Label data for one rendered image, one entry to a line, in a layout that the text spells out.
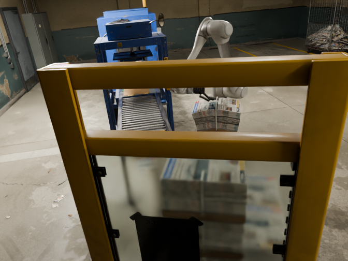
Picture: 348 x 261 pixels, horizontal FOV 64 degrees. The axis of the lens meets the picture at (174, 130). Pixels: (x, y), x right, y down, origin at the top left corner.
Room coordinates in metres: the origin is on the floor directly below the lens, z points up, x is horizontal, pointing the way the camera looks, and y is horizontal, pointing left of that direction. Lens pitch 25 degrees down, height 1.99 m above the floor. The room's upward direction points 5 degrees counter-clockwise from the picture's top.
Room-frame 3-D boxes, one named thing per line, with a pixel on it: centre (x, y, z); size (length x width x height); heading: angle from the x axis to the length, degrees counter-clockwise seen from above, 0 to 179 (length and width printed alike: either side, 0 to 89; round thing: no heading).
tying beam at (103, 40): (4.11, 0.51, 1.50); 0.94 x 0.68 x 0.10; 97
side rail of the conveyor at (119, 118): (3.07, 0.62, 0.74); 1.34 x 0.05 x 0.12; 7
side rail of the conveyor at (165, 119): (3.14, 0.12, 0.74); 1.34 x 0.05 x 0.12; 7
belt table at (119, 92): (4.12, 0.51, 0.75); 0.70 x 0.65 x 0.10; 7
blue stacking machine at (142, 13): (6.81, 0.81, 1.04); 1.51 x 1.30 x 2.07; 7
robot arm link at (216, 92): (2.69, -0.50, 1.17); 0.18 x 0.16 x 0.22; 38
